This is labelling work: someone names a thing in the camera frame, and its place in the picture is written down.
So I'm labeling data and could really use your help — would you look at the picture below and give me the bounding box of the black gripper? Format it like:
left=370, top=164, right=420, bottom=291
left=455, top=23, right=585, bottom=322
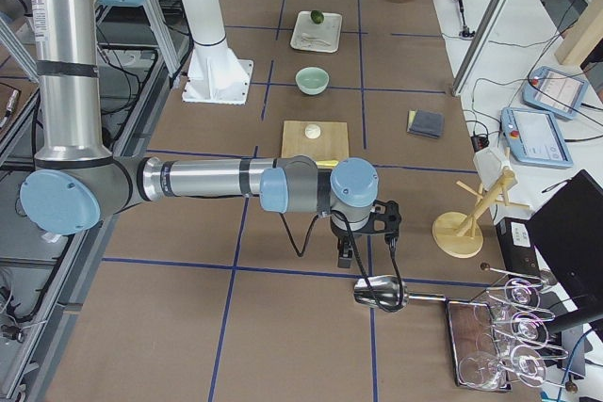
left=330, top=200, right=401, bottom=268

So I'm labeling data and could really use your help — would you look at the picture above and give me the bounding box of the white plastic spoon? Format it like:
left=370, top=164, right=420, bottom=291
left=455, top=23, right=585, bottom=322
left=301, top=33, right=331, bottom=46

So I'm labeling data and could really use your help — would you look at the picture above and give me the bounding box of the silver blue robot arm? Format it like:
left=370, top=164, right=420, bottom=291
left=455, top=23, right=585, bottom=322
left=20, top=0, right=401, bottom=263

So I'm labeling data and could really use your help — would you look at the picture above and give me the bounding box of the white steamed bun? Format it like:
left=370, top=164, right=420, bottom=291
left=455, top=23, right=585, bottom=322
left=304, top=123, right=321, bottom=139

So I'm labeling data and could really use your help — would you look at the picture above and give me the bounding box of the light green bowl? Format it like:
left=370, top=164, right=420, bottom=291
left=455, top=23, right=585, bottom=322
left=295, top=67, right=330, bottom=96

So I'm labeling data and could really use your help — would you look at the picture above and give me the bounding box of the metal scoop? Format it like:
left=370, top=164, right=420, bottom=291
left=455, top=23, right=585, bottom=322
left=353, top=275, right=447, bottom=313

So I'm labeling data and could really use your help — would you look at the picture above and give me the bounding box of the yellow plastic knife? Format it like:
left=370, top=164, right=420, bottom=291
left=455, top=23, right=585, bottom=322
left=316, top=160, right=339, bottom=168

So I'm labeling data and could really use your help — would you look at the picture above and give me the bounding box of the bamboo cutting board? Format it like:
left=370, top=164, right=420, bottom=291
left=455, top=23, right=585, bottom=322
left=281, top=121, right=350, bottom=162

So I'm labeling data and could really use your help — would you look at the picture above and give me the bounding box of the wooden cup tree stand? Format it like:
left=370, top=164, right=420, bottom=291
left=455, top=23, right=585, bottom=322
left=432, top=166, right=530, bottom=259

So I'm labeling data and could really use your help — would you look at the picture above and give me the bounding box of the yellow sponge cloth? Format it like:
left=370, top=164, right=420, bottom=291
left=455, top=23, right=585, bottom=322
left=407, top=110, right=416, bottom=131

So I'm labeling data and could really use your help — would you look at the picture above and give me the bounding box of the grey folded cloth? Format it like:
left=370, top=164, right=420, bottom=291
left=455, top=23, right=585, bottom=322
left=408, top=110, right=444, bottom=138

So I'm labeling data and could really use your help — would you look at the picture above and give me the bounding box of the black wine glass rack tray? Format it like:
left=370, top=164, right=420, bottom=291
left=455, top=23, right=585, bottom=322
left=445, top=300, right=498, bottom=389

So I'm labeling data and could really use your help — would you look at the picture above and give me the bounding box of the white bear tray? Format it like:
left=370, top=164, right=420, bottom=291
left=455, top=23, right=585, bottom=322
left=290, top=10, right=342, bottom=54

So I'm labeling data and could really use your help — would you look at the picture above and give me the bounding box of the blue teach pendant near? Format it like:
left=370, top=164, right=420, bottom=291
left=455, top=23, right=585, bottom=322
left=500, top=107, right=574, bottom=169

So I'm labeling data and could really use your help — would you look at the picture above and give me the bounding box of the blue teach pendant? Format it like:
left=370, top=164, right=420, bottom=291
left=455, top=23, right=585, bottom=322
left=500, top=107, right=574, bottom=169
left=523, top=66, right=587, bottom=120

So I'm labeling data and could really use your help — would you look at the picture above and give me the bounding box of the black laptop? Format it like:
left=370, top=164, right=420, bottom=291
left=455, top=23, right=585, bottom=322
left=528, top=169, right=602, bottom=306

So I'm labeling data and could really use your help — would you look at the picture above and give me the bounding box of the green avocado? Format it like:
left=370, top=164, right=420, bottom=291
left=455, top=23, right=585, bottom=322
left=310, top=10, right=324, bottom=24

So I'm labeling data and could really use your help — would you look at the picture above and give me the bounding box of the blue teach pendant far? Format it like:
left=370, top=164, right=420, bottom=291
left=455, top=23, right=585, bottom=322
left=523, top=66, right=587, bottom=120

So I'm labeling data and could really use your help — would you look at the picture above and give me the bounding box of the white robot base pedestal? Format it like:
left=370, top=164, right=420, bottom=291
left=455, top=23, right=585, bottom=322
left=182, top=0, right=253, bottom=105

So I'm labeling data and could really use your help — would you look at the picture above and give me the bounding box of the aluminium frame post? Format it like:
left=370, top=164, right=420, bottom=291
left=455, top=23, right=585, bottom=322
left=451, top=0, right=508, bottom=97

